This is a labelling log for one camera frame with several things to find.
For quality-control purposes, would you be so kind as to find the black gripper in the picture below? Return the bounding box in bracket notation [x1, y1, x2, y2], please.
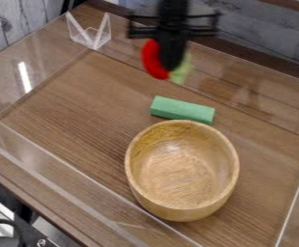
[127, 12, 222, 70]

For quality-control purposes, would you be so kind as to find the red plush strawberry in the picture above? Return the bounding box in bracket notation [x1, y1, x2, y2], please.
[141, 39, 193, 85]

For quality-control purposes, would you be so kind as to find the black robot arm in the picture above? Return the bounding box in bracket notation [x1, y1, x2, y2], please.
[127, 0, 222, 70]

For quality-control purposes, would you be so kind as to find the green foam block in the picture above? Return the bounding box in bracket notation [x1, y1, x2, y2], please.
[150, 96, 216, 124]

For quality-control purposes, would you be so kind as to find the wooden bowl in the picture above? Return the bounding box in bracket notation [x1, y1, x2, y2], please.
[126, 120, 241, 222]

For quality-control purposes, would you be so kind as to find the clear acrylic corner bracket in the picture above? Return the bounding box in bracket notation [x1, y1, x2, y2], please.
[66, 12, 111, 50]

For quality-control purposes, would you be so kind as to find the clear acrylic tray wall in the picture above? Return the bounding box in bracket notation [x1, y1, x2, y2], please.
[0, 111, 204, 247]

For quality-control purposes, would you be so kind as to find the black cable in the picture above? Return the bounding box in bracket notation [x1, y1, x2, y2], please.
[0, 218, 29, 247]

